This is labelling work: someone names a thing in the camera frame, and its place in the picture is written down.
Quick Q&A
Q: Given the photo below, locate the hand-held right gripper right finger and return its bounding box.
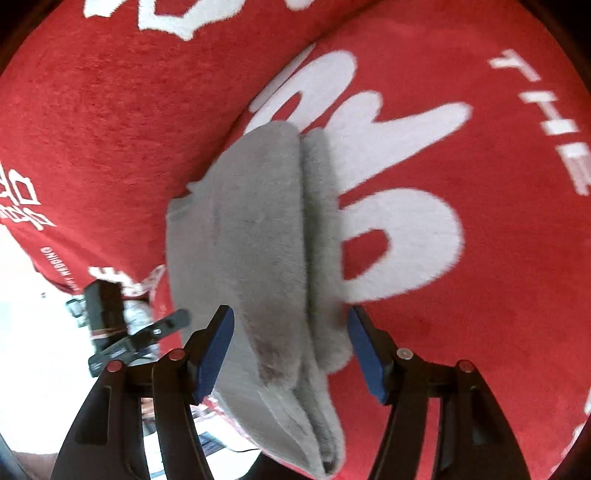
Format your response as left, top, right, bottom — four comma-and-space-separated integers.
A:
347, 306, 532, 480

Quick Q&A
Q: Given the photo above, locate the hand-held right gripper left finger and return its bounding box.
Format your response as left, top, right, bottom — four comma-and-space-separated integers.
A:
51, 305, 236, 480

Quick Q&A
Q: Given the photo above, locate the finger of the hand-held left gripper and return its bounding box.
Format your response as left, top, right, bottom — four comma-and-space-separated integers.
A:
124, 309, 191, 352
88, 340, 155, 376

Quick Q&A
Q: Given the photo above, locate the grey knit sweater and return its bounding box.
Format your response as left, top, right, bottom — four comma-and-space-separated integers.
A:
165, 121, 354, 479

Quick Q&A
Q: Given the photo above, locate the pale knit cloth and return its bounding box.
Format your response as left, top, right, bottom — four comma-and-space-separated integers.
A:
121, 298, 157, 361

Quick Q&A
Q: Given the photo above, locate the printed paper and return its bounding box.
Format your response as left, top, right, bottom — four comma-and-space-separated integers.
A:
196, 431, 228, 457

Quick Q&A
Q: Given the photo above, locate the red printed blanket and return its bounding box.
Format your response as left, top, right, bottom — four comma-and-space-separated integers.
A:
0, 0, 591, 480

